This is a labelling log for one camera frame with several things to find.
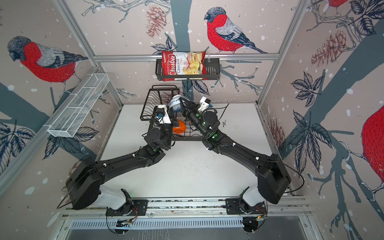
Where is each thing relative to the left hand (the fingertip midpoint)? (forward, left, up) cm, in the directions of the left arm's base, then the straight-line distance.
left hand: (169, 106), depth 69 cm
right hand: (-2, -3, +5) cm, 6 cm away
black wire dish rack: (+28, +12, -18) cm, 36 cm away
